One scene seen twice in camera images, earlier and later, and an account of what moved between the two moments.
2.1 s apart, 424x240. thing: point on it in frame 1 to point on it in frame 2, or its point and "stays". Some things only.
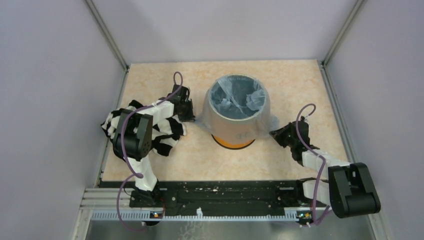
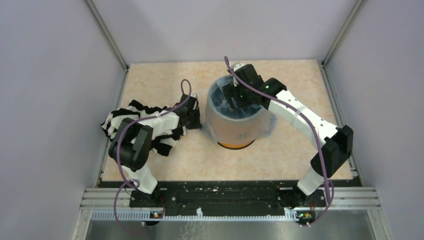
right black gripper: x=277 y=134 to x=231 y=91
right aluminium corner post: x=355 y=10 stays
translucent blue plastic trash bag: x=237 y=108 stays
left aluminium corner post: x=91 y=5 stays
